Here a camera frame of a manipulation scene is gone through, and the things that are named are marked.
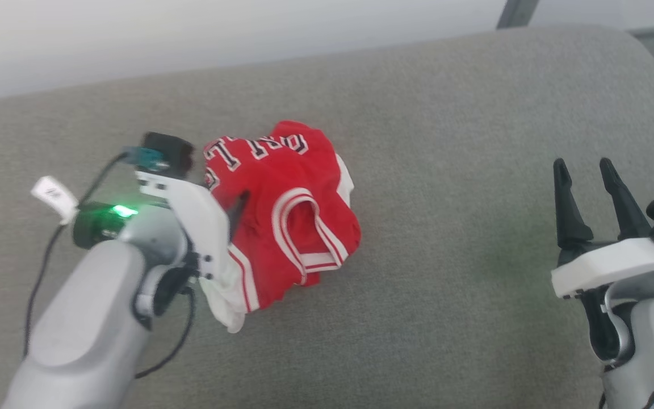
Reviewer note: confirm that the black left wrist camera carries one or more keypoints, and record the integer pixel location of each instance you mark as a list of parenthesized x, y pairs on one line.
[(168, 152)]

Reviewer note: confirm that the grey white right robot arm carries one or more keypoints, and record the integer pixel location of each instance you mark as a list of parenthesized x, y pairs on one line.
[(653, 352)]

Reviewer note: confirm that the grey fabric sofa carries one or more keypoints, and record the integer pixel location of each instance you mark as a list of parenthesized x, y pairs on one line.
[(418, 238)]

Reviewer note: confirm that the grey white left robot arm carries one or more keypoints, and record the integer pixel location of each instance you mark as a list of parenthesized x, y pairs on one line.
[(86, 318)]

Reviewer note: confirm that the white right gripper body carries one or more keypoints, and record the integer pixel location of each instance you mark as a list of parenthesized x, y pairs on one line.
[(611, 264)]

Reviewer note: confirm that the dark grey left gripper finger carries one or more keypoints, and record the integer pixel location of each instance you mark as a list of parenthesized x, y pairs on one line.
[(239, 209)]

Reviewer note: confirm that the dark grey metal post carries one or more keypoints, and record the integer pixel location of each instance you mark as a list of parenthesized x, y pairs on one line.
[(517, 12)]

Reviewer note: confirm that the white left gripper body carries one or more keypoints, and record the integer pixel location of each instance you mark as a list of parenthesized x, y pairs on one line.
[(199, 221)]

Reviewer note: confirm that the red white basketball jersey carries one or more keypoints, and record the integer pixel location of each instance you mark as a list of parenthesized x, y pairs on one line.
[(287, 210)]

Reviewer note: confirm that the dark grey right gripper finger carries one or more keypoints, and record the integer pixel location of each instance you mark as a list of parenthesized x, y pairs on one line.
[(622, 199), (567, 210)]

